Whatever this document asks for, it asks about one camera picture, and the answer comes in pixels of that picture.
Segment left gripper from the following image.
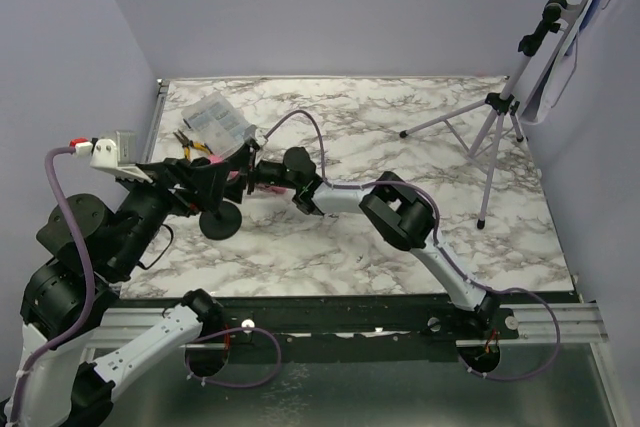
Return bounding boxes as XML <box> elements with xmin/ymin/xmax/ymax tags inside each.
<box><xmin>113</xmin><ymin>154</ymin><xmax>233</xmax><ymax>276</ymax></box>

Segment pink toy microphone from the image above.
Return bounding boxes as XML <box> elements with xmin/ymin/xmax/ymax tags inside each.
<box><xmin>208</xmin><ymin>155</ymin><xmax>286</xmax><ymax>195</ymax></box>

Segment black microphone desk stand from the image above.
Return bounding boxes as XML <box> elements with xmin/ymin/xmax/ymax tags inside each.
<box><xmin>199</xmin><ymin>197</ymin><xmax>242</xmax><ymax>241</ymax></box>

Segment lilac music stand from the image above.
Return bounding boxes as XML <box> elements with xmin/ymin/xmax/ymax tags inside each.
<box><xmin>399</xmin><ymin>0</ymin><xmax>581</xmax><ymax>230</ymax></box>

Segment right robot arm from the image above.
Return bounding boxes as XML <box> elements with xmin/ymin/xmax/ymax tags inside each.
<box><xmin>230</xmin><ymin>141</ymin><xmax>499</xmax><ymax>339</ymax></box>

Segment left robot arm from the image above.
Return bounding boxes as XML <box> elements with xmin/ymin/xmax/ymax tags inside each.
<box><xmin>4</xmin><ymin>159</ymin><xmax>230</xmax><ymax>426</ymax></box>

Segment clear plastic compartment box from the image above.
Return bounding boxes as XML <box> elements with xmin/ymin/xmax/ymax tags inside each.
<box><xmin>181</xmin><ymin>92</ymin><xmax>257</xmax><ymax>159</ymax></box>

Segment yellow handled pliers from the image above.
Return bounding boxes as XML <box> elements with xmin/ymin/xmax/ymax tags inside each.
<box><xmin>173</xmin><ymin>130</ymin><xmax>212</xmax><ymax>161</ymax></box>

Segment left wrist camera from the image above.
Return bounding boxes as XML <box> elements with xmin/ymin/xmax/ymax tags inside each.
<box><xmin>69</xmin><ymin>130</ymin><xmax>146</xmax><ymax>181</ymax></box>

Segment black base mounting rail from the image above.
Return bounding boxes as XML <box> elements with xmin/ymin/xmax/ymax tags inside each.
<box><xmin>102</xmin><ymin>289</ymin><xmax>589</xmax><ymax>363</ymax></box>

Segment aluminium extrusion frame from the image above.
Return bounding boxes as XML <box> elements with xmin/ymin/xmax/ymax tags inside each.
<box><xmin>54</xmin><ymin>79</ymin><xmax>609</xmax><ymax>427</ymax></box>

